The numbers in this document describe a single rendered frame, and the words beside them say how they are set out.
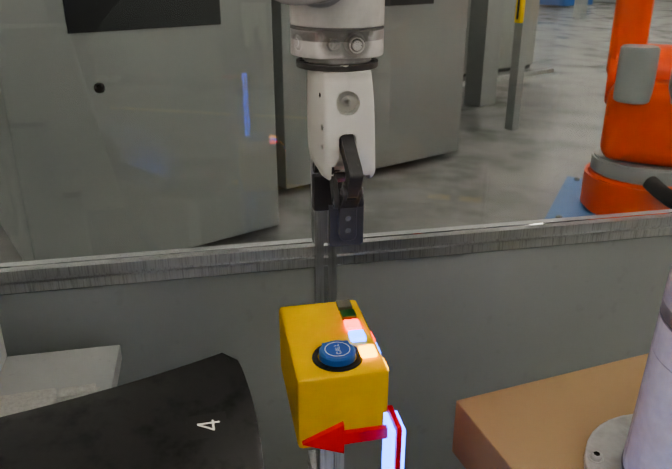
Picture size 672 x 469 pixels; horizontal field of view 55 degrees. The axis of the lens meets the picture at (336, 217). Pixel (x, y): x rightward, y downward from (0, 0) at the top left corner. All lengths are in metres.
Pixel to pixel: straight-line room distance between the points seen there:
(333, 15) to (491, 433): 0.46
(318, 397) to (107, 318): 0.59
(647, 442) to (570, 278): 0.73
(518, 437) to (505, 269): 0.60
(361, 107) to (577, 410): 0.44
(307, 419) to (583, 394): 0.33
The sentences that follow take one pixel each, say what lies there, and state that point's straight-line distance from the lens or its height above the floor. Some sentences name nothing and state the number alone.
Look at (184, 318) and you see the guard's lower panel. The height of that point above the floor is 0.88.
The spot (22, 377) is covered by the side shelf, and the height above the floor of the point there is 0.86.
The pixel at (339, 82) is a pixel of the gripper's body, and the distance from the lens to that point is 0.57.
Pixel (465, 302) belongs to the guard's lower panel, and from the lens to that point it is 1.31.
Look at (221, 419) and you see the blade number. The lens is 0.48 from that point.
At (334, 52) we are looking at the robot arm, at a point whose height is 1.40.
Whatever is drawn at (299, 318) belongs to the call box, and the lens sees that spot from 0.80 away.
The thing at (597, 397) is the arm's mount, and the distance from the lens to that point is 0.84.
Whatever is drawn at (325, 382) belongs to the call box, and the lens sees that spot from 0.70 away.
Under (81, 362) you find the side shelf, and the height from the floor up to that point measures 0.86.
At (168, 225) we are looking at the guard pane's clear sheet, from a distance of 1.14.
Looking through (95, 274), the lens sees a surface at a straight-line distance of 1.18.
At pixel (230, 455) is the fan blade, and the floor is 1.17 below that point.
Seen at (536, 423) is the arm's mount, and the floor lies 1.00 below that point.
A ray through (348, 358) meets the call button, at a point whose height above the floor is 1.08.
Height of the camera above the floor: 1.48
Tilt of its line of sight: 22 degrees down
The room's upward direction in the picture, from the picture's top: straight up
